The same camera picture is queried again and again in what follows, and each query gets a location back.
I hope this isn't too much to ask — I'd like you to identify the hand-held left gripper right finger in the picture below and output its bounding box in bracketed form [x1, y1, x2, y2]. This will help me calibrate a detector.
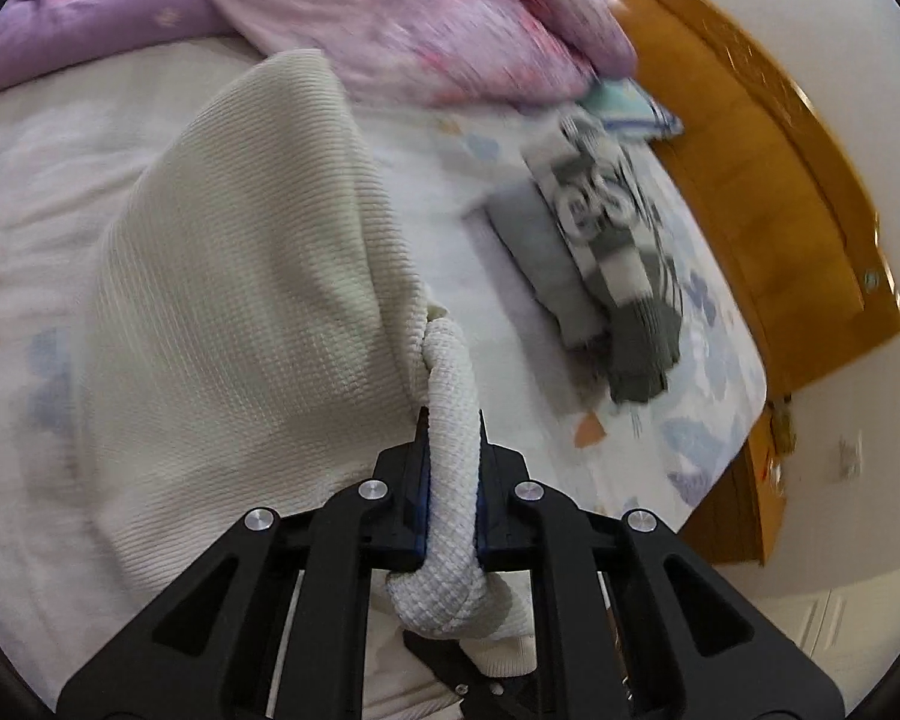
[475, 411, 846, 720]

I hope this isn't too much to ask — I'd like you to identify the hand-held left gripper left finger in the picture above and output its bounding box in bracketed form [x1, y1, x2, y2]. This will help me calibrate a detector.
[56, 406, 431, 720]

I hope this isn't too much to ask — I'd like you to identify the cream knit sweater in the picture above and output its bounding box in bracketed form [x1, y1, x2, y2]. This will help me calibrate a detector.
[79, 49, 537, 680]

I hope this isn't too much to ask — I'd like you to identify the folded grey garment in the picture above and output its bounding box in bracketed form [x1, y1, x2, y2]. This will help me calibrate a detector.
[484, 184, 608, 350]

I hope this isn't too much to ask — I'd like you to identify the grey white checkered garment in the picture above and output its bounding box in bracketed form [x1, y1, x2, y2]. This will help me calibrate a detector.
[521, 116, 683, 406]

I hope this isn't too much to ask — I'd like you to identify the bed with floral sheet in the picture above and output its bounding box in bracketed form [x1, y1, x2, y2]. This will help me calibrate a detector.
[0, 37, 767, 720]

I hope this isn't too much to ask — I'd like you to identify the teal pillow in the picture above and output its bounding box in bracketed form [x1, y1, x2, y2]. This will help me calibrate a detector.
[577, 79, 683, 142]

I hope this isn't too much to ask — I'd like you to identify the wooden headboard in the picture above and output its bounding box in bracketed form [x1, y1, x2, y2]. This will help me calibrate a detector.
[581, 0, 900, 567]

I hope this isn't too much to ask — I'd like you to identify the pink purple quilt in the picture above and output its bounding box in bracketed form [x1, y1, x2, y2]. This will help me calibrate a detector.
[0, 0, 638, 110]

